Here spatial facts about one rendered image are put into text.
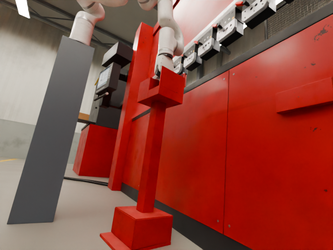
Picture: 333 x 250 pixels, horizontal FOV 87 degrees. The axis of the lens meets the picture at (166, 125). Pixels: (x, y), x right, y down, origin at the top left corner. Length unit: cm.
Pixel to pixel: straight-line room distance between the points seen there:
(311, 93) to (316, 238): 39
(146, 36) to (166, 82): 198
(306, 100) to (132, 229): 75
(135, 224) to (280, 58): 83
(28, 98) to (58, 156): 761
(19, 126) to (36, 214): 744
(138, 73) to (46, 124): 163
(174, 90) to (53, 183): 78
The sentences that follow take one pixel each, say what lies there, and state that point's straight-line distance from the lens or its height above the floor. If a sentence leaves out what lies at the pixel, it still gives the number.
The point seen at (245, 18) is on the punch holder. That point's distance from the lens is 125.
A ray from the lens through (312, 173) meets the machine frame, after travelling 64.
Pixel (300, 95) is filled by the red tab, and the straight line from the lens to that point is 68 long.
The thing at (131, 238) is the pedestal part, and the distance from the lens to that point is 82.
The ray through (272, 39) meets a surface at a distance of 86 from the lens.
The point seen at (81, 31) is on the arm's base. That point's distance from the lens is 136.
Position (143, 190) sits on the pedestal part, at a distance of 88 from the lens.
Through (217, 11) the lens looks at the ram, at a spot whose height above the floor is 144.
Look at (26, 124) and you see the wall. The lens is 847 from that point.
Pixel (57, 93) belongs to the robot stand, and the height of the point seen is 65.
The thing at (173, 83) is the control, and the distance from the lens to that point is 92.
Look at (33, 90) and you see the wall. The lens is 872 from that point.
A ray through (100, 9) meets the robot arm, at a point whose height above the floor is 135.
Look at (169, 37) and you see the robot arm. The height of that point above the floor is 99.
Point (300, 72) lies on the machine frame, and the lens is 73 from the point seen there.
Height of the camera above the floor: 33
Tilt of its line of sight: 13 degrees up
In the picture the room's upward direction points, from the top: 7 degrees clockwise
